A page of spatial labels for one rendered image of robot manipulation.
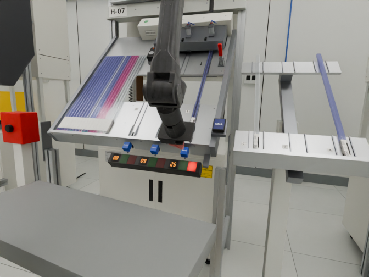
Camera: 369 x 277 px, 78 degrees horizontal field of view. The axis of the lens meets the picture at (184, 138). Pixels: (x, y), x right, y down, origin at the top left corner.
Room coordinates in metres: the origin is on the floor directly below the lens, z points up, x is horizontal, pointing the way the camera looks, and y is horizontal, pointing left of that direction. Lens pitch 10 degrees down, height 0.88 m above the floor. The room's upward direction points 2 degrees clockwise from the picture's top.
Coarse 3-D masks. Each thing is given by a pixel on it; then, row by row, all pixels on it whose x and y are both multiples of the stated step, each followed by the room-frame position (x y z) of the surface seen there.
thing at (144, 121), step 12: (120, 108) 0.97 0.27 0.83; (132, 108) 0.96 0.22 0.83; (144, 108) 0.94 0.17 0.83; (180, 108) 0.91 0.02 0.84; (192, 108) 0.89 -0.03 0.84; (204, 108) 0.88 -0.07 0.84; (216, 108) 0.87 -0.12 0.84; (120, 120) 0.92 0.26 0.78; (132, 120) 0.91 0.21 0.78; (144, 120) 0.89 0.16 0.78; (156, 120) 0.88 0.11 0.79; (204, 120) 0.84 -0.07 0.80; (108, 132) 0.88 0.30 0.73; (120, 132) 0.87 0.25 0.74; (144, 132) 0.85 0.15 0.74; (156, 132) 0.83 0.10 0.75; (204, 132) 0.80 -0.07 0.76
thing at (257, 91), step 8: (256, 56) 0.96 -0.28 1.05; (256, 64) 0.91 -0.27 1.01; (256, 72) 0.87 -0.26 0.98; (256, 80) 0.84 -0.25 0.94; (256, 88) 0.80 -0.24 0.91; (256, 96) 0.77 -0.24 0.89; (256, 104) 0.74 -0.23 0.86; (256, 112) 0.72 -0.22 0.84; (256, 120) 0.69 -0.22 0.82; (256, 128) 0.66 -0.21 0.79
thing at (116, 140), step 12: (60, 132) 0.90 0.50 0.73; (72, 132) 0.89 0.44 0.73; (84, 132) 0.88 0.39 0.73; (96, 144) 0.91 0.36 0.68; (108, 144) 0.88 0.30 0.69; (120, 144) 0.86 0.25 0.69; (132, 144) 0.84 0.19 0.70; (144, 144) 0.82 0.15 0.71; (156, 144) 0.80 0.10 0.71; (168, 144) 0.78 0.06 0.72; (192, 144) 0.75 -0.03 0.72; (204, 144) 0.74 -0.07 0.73
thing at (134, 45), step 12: (228, 36) 1.21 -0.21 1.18; (120, 48) 1.32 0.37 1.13; (132, 48) 1.30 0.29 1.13; (144, 48) 1.28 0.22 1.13; (180, 60) 1.14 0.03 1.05; (192, 60) 1.12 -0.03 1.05; (204, 60) 1.10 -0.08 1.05; (216, 60) 1.08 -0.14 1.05; (144, 72) 1.12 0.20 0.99; (192, 72) 1.06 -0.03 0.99; (216, 72) 1.03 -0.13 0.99
